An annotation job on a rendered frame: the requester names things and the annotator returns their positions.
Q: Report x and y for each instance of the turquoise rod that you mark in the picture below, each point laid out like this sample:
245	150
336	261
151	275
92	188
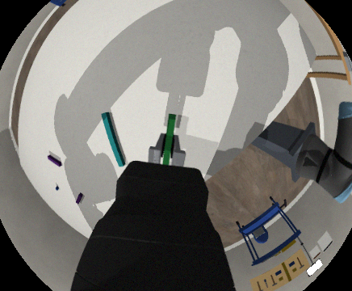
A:
111	137

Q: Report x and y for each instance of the purple rod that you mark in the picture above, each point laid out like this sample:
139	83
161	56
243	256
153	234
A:
79	198
52	159

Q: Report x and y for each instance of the dark green rod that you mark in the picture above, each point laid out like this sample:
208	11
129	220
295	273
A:
169	138

